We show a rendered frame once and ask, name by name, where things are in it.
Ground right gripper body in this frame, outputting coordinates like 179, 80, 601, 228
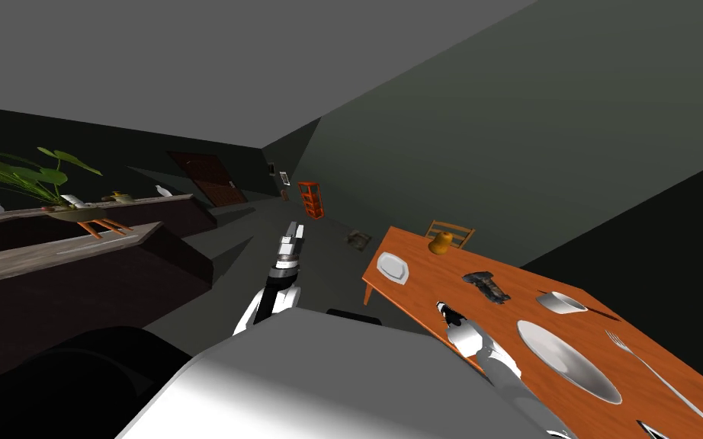
436, 300, 468, 331

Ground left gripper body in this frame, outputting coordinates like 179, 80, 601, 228
274, 234, 304, 268

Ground orange wooden table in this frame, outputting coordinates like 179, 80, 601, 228
361, 225, 703, 439

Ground orange shelf rack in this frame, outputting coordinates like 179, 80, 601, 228
297, 181, 326, 221

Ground dark grey lumpy object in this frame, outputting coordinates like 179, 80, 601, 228
461, 271, 512, 306

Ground dark square object on floor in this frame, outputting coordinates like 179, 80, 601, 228
345, 229, 373, 253

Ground yellow bell-shaped pot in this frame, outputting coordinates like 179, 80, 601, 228
428, 231, 454, 257

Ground white rectangular plate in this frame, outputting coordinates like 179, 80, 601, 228
376, 251, 410, 287

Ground wooden chair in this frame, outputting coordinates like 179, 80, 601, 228
424, 219, 477, 251

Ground brown door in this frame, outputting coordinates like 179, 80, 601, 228
166, 151, 249, 209

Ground white bowl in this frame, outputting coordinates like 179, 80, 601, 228
536, 291, 589, 316

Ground dark counter with wooden top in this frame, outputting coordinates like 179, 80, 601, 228
0, 222, 215, 394
0, 184, 219, 261

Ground large white round plate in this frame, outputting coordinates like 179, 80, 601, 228
516, 319, 624, 406

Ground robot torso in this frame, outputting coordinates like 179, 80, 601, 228
115, 307, 549, 439

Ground silver fork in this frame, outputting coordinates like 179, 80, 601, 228
605, 329, 703, 424

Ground dark flat object white edge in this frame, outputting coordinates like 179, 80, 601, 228
635, 420, 671, 439

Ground green potted plant orange legs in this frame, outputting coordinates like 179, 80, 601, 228
0, 140, 136, 241

